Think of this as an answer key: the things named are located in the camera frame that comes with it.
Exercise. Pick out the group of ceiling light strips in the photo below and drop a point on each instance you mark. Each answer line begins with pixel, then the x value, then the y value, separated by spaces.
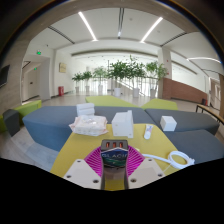
pixel 88 26

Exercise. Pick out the green sofa with dark end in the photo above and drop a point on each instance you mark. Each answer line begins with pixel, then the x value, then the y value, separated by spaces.
pixel 20 111

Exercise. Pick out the black wall screen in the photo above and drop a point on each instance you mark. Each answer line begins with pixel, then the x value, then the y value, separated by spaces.
pixel 4 76

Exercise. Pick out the framed wall picture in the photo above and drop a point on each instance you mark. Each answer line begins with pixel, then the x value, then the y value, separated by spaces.
pixel 62 67

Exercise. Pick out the short green sofa bench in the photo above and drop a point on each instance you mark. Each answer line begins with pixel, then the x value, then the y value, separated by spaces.
pixel 160 104

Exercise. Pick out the long green sofa bench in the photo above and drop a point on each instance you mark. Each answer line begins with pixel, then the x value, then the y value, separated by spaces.
pixel 106 101

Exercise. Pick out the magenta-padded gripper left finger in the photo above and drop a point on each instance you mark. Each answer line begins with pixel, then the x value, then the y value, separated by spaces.
pixel 81 173

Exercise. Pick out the group of potted plants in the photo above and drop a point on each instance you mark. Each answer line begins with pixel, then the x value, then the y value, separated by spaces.
pixel 126 71

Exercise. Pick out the red bin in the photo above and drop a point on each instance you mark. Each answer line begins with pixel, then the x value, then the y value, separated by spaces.
pixel 61 91

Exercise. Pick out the green exit sign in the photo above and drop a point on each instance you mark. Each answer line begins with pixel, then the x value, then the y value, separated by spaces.
pixel 35 69
pixel 39 52

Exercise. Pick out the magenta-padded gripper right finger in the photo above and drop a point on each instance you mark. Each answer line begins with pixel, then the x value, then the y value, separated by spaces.
pixel 146 173

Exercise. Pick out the white square box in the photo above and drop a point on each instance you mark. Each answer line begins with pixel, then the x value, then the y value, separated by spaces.
pixel 122 125

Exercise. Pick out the small white cube box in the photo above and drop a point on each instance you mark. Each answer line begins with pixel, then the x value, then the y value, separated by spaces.
pixel 168 123

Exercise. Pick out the wide grey sofa bench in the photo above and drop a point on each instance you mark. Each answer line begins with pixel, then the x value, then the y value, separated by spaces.
pixel 200 145

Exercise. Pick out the white folded tissue stack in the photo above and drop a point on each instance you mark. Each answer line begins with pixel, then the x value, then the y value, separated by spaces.
pixel 85 109

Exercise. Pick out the short grey sofa bench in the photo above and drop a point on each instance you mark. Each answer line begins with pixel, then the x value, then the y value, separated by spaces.
pixel 193 120

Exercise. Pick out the pink wet wipes pack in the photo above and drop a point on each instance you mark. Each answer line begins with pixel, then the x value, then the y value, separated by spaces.
pixel 88 125

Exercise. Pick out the dark charger block with label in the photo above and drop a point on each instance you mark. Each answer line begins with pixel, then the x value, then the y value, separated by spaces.
pixel 114 156

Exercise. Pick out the wooden armed chair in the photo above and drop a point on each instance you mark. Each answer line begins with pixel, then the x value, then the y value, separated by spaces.
pixel 210 111

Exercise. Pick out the long grey sofa bench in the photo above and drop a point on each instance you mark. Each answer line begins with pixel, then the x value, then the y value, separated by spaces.
pixel 50 123

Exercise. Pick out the white tube with red print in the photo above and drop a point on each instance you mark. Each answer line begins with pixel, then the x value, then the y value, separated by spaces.
pixel 148 131

